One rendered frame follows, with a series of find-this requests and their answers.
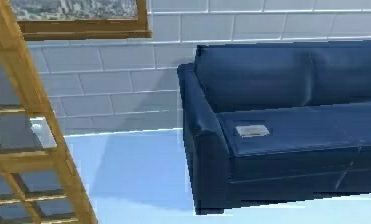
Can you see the grey remote control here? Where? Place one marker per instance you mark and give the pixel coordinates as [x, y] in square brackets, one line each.
[252, 130]

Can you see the wooden shelf unit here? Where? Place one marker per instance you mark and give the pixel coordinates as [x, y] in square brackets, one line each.
[29, 96]

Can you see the dark blue sofa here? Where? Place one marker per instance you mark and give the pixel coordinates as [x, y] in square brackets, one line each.
[276, 143]

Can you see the wooden framed window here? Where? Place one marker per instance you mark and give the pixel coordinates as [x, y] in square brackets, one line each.
[83, 20]

